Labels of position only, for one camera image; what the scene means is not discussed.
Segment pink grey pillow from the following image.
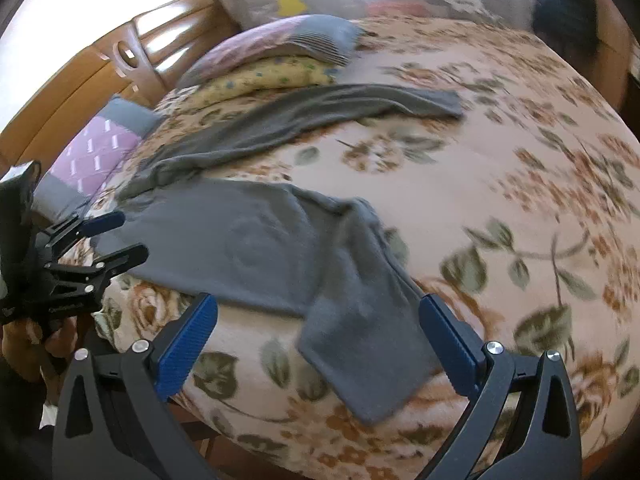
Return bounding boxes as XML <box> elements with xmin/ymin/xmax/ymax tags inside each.
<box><xmin>176</xmin><ymin>14</ymin><xmax>363</xmax><ymax>89</ymax></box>

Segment dark hanging garment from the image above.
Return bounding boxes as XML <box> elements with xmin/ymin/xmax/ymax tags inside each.
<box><xmin>532</xmin><ymin>0</ymin><xmax>599</xmax><ymax>56</ymax></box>

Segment purple grey pillow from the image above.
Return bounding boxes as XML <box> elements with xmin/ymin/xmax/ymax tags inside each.
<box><xmin>32</xmin><ymin>94</ymin><xmax>163</xmax><ymax>223</ymax></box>

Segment yellow dotted pillow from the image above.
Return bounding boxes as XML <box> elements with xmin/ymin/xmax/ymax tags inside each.
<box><xmin>190</xmin><ymin>56</ymin><xmax>343</xmax><ymax>106</ymax></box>

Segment floral bed blanket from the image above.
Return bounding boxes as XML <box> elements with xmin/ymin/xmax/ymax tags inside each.
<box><xmin>74</xmin><ymin>13</ymin><xmax>640</xmax><ymax>480</ymax></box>

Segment wooden wardrobe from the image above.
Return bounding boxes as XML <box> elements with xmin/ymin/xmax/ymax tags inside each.
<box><xmin>577</xmin><ymin>0</ymin><xmax>639</xmax><ymax>112</ymax></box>

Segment grey pants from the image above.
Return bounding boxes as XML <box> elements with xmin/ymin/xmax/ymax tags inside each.
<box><xmin>91</xmin><ymin>84</ymin><xmax>462</xmax><ymax>425</ymax></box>

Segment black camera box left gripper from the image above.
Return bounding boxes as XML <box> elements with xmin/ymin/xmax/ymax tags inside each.
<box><xmin>1</xmin><ymin>160</ymin><xmax>41</xmax><ymax>285</ymax></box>

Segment wooden headboard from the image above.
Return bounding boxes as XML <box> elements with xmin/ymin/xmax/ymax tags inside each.
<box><xmin>1</xmin><ymin>0</ymin><xmax>240</xmax><ymax>172</ymax></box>

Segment person's left hand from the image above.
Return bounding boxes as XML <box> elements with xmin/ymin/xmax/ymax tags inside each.
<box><xmin>1</xmin><ymin>318</ymin><xmax>78</xmax><ymax>404</ymax></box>

